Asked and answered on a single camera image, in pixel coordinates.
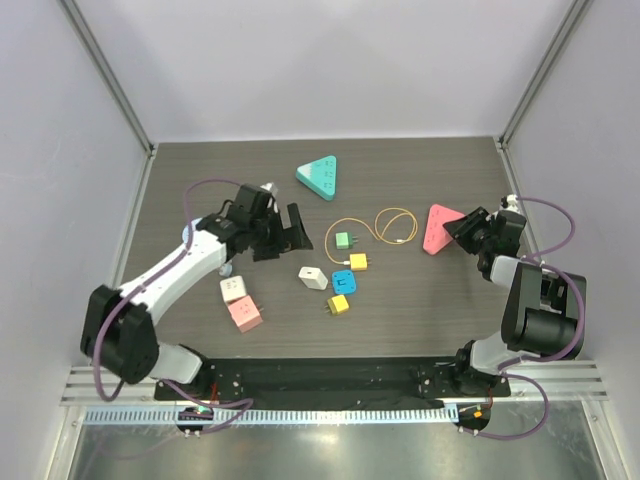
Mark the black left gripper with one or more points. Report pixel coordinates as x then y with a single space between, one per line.
287 240

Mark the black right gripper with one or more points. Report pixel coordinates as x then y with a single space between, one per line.
473 230

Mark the pink triangular power strip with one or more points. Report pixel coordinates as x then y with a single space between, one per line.
436 237

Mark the white charger plug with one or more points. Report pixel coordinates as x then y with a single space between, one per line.
313 278

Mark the green charger plug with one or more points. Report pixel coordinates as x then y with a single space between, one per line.
345 240

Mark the blue plug adapter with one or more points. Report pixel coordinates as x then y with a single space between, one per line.
343 282

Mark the yellow charger plug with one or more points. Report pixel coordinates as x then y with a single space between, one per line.
358 262

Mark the teal triangular power strip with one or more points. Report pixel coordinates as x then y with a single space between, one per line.
320 176

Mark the yellow plug adapter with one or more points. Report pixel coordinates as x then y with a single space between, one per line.
337 305

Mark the white cube socket adapter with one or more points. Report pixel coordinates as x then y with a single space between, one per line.
232 289

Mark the pink cube socket adapter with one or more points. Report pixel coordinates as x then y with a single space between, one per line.
245 314

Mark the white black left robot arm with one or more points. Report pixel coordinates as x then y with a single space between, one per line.
119 327

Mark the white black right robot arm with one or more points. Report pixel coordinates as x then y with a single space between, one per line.
545 314

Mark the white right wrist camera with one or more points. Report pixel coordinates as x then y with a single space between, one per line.
510 203

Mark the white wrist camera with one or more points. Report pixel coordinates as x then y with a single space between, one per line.
271 188
510 203

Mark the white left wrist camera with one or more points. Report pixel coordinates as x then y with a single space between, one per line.
271 188

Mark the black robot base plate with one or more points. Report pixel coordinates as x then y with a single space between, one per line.
298 379

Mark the aluminium frame rail front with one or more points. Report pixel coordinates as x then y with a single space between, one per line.
566 380

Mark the aluminium frame post right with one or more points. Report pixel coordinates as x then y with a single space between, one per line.
560 39

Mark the aluminium frame post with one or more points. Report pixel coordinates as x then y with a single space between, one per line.
560 39
100 62

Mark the aluminium frame post left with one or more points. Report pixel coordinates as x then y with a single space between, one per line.
100 62

